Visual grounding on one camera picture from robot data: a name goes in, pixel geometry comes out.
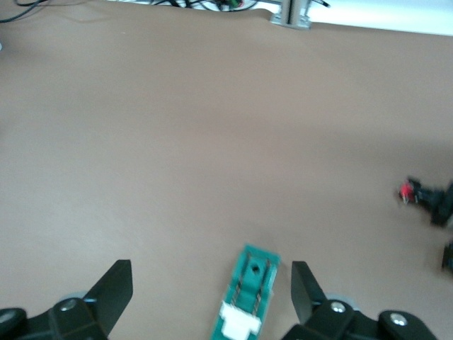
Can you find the green load switch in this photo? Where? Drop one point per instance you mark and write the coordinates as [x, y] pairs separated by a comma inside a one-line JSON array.
[[253, 287]]

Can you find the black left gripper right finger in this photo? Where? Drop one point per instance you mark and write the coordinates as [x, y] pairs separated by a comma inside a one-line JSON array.
[[304, 294]]

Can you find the green push button switch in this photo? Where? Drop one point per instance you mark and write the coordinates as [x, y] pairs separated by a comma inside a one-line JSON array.
[[448, 256]]

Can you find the brown table cover sheet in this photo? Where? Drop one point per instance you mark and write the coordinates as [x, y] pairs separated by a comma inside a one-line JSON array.
[[177, 141]]

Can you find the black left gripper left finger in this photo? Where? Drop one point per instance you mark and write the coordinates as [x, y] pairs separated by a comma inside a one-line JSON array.
[[106, 294]]

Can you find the black switch with red end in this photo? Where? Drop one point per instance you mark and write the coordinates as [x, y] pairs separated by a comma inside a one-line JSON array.
[[435, 202]]

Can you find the metal table edge bracket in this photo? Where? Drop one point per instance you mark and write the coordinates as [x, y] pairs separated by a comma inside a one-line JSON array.
[[292, 14]]

